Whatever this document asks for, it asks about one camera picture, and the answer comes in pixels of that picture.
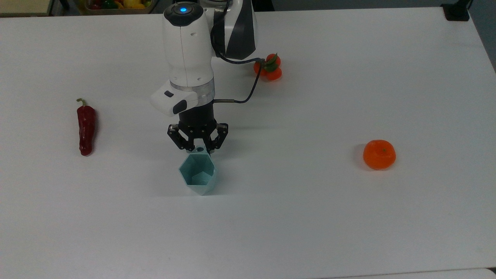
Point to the bin of toy vegetables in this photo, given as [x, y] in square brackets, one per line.
[116, 7]

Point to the black clamp base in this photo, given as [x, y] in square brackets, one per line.
[457, 11]

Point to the orange mandarin fruit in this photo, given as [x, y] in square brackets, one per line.
[379, 155]

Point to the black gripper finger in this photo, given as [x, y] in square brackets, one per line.
[220, 135]
[179, 137]

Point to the light blue hexagonal mug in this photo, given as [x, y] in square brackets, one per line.
[193, 170]

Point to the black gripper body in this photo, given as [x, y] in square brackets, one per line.
[197, 120]

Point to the red tomatoes with stem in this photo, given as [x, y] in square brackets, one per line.
[273, 73]

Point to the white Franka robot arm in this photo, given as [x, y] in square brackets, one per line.
[188, 54]

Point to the red chili pepper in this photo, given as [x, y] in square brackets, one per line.
[86, 128]

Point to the wooden board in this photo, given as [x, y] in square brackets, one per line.
[23, 7]

